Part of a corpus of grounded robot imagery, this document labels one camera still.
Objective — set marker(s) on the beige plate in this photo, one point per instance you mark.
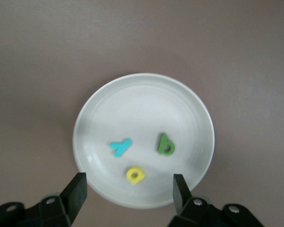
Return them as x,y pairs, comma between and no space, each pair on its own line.
144,106

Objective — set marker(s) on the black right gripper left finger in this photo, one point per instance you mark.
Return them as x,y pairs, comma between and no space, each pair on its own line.
78,191

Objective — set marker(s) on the yellow letter d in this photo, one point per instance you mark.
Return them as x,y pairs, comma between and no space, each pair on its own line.
142,175

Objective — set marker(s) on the brown table cover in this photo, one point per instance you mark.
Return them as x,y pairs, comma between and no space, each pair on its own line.
38,47

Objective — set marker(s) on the green letter p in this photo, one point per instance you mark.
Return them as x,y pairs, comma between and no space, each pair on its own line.
161,144

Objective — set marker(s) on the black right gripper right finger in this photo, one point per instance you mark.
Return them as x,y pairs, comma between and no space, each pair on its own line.
180,191

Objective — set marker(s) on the teal letter y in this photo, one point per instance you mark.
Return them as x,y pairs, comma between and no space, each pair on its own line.
120,147

